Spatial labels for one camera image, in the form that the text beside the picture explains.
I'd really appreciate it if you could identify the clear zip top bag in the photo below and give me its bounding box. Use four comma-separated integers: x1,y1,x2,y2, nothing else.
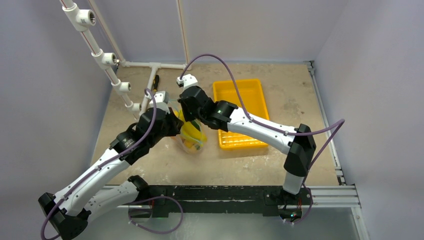
169,99,208,154

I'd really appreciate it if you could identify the green avocado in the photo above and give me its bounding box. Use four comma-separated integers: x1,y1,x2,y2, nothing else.
190,120,201,132

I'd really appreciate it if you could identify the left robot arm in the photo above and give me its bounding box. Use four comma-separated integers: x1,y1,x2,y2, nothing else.
38,107,184,240

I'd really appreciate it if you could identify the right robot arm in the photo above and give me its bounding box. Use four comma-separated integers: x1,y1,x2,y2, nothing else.
178,86,317,204

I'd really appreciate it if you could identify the black yellow screwdriver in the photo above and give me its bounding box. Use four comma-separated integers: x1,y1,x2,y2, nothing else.
151,74,160,94

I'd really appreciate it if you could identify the yellow plastic tray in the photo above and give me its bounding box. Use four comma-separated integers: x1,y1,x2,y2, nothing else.
211,78,271,152

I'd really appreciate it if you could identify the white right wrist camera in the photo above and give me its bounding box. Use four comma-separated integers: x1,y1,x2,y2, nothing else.
176,74,199,91

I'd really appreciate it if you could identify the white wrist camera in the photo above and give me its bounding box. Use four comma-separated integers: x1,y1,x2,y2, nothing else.
148,91,171,114
176,74,199,91

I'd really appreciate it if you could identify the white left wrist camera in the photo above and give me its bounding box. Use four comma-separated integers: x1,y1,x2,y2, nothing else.
148,91,171,114

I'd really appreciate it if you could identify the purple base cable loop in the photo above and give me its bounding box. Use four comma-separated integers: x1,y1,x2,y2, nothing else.
127,194,184,235

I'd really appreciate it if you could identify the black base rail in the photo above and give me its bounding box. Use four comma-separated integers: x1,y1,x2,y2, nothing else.
128,175,314,222

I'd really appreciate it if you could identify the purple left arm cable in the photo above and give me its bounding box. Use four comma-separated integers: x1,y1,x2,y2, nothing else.
40,87,158,240

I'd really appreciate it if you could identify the white pvc pipe frame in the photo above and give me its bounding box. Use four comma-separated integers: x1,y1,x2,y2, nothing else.
60,0,189,119

